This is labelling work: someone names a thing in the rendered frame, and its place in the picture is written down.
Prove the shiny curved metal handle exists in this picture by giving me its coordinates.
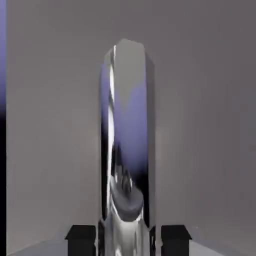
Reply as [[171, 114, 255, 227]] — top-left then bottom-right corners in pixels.
[[95, 38, 157, 256]]

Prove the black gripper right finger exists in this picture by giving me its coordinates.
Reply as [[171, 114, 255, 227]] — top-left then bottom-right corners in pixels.
[[161, 224, 246, 256]]

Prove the grey cabinet door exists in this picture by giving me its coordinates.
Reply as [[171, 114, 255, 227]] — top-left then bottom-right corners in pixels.
[[5, 0, 256, 256]]

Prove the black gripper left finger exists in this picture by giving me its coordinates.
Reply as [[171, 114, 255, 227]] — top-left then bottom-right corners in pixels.
[[7, 224, 97, 256]]

